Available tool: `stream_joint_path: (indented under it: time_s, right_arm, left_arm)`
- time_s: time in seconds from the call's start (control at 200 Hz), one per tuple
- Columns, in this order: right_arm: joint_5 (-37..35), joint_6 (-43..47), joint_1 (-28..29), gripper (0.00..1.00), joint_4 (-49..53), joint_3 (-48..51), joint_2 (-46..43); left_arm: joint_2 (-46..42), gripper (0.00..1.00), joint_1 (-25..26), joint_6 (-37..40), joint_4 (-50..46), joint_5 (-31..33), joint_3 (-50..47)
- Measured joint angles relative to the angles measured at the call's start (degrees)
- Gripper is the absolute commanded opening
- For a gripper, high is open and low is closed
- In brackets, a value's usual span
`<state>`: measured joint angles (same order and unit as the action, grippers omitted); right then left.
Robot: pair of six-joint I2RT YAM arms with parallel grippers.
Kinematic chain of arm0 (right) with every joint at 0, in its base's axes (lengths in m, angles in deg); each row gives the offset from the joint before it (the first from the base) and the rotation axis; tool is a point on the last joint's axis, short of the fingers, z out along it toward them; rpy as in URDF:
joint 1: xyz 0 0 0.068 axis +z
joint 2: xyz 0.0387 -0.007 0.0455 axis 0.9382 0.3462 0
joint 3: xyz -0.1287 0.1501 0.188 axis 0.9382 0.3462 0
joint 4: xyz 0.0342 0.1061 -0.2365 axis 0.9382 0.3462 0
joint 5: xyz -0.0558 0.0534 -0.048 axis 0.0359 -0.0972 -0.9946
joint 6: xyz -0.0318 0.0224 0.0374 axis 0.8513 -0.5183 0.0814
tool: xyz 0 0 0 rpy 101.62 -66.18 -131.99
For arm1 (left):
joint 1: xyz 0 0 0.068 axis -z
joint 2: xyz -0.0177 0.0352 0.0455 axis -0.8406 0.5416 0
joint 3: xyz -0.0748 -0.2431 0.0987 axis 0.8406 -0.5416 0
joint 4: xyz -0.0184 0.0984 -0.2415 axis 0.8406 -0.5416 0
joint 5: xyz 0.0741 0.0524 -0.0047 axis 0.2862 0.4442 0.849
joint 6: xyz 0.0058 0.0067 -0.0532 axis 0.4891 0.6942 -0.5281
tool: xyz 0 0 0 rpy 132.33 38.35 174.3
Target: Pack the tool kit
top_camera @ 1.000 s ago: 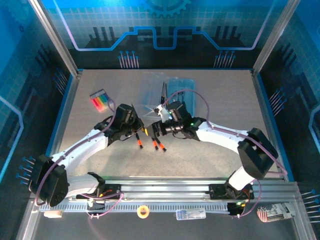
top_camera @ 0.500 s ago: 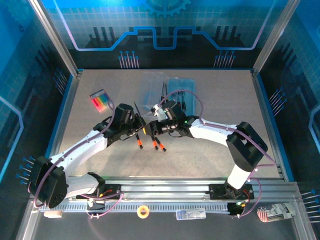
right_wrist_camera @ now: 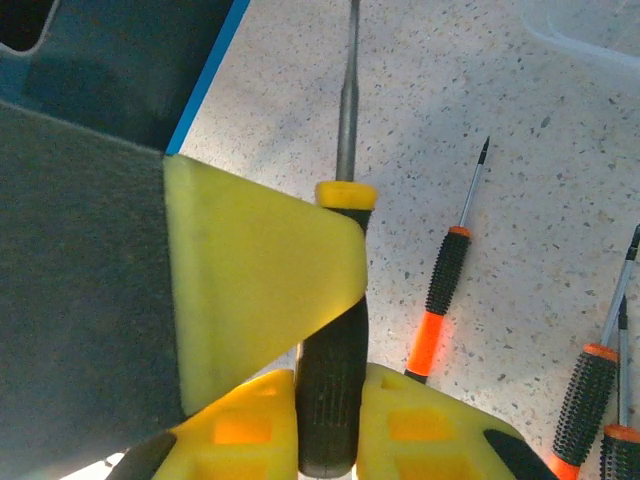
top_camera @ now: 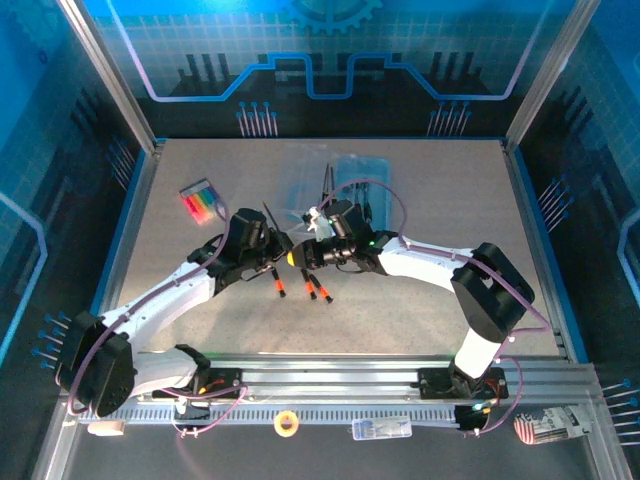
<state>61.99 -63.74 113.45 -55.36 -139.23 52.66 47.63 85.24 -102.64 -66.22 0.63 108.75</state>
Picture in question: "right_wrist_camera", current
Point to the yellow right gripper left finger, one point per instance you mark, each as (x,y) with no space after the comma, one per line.
(240,430)

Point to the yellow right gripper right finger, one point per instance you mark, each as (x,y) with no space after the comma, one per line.
(425,440)

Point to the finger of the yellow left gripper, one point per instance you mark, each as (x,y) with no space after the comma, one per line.
(240,275)

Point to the yellow black screwdriver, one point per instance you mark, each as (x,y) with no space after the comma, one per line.
(330,400)

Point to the orange black precision screwdriver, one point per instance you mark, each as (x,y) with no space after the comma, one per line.
(445,280)
(585,400)
(622,450)

